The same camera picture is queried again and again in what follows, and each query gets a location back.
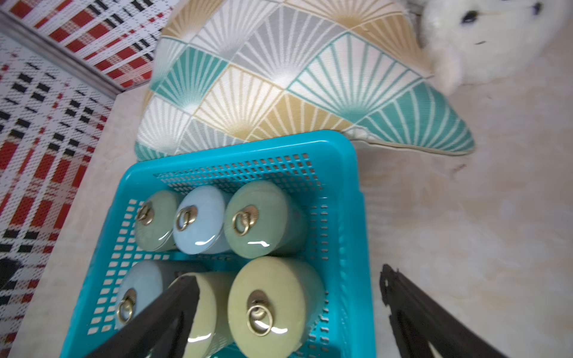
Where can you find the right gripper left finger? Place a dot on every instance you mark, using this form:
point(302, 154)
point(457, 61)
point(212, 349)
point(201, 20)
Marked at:
point(162, 328)

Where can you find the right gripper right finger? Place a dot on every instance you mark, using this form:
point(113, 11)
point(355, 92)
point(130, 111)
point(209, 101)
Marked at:
point(421, 326)

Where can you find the blue grey tea canister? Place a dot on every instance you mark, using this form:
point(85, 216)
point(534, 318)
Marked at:
point(145, 282)

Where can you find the dark green tea canister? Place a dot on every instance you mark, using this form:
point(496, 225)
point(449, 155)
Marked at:
point(154, 222)

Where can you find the light green tea canister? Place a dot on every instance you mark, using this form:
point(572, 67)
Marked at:
point(273, 306)

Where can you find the teal plastic basket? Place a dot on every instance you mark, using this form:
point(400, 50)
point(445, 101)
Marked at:
point(319, 170)

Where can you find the light blue tea canister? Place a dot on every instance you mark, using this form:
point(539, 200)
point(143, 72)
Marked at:
point(199, 223)

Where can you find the fan pattern pillow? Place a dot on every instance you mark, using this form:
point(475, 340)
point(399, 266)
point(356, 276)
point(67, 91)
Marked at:
point(232, 72)

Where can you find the white plush bear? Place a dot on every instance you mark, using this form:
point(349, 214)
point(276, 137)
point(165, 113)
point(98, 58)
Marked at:
point(475, 42)

